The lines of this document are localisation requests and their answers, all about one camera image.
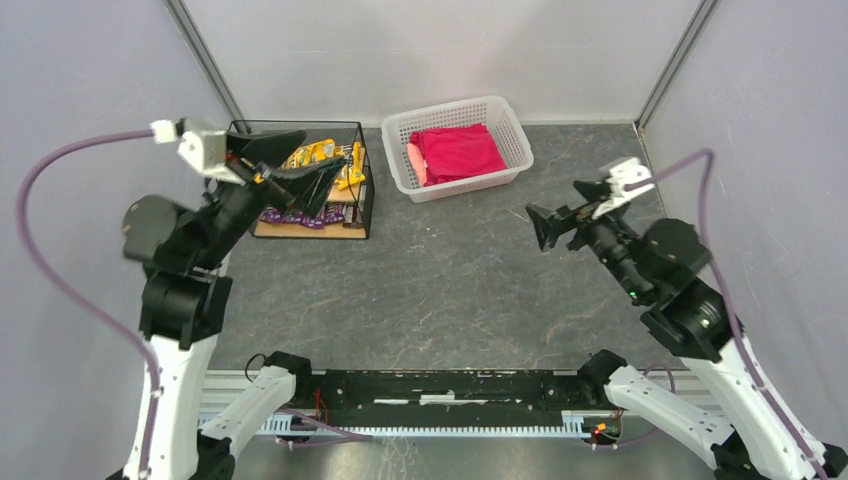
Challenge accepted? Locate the black wire wooden shelf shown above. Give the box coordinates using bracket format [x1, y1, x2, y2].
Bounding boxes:
[229, 120, 375, 240]

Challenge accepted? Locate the yellow candy bag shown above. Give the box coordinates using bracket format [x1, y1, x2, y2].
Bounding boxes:
[334, 142, 366, 190]
[281, 139, 340, 170]

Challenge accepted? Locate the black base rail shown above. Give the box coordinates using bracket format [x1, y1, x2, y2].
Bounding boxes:
[284, 370, 615, 428]

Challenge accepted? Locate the purple candy bag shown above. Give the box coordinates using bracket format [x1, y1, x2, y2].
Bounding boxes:
[299, 213, 326, 230]

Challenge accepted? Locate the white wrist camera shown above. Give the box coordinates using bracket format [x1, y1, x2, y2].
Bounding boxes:
[149, 117, 244, 185]
[592, 157, 654, 220]

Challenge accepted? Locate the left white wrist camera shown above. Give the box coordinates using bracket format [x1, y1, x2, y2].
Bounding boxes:
[149, 117, 244, 185]

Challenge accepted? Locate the white plastic basket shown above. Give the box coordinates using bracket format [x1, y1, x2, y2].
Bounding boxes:
[381, 95, 534, 203]

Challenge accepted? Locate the brown candy bag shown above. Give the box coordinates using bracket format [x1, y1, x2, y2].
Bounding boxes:
[259, 207, 302, 225]

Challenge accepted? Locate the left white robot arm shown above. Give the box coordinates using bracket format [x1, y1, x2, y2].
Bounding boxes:
[118, 120, 346, 479]

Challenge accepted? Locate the brown candy bag lower shelf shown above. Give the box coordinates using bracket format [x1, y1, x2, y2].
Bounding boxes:
[343, 204, 365, 230]

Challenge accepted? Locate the pink folded cloth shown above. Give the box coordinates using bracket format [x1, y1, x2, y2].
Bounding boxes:
[406, 123, 507, 187]

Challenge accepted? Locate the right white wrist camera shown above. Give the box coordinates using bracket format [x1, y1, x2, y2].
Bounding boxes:
[592, 157, 654, 220]

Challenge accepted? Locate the purple brown M&M bag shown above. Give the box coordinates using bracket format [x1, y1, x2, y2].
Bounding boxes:
[324, 203, 347, 224]

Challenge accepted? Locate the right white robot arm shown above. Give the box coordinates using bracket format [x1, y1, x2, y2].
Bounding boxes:
[526, 181, 847, 479]

